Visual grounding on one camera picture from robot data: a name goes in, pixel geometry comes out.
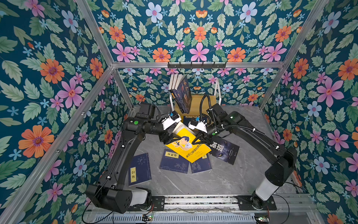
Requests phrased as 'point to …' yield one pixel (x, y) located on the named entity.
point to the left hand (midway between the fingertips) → (178, 130)
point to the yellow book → (184, 148)
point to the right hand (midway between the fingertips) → (196, 136)
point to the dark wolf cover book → (224, 150)
